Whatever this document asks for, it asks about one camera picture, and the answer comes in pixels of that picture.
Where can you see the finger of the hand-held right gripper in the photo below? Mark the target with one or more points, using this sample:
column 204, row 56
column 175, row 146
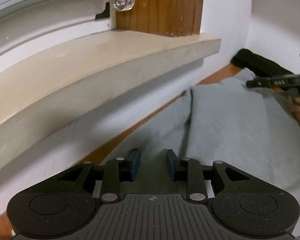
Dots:
column 260, row 83

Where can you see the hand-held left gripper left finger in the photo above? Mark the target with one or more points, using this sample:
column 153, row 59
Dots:
column 136, row 165

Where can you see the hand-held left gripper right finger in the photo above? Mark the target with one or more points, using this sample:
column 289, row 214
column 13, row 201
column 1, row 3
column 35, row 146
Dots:
column 170, row 165

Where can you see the grey printed t-shirt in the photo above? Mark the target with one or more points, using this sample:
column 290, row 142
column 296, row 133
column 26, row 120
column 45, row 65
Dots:
column 227, row 130

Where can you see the person's right hand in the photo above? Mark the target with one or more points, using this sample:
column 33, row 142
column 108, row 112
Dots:
column 296, row 107

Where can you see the black knit cloth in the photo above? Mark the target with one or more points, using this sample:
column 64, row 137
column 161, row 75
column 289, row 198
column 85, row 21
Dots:
column 255, row 61

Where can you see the cream window sill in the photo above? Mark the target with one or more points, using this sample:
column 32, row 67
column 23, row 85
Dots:
column 90, row 67

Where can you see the wooden window frame post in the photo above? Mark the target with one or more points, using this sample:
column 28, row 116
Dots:
column 160, row 5

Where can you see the white window frame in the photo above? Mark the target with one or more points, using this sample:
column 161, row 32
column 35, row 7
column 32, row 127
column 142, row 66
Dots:
column 52, row 30

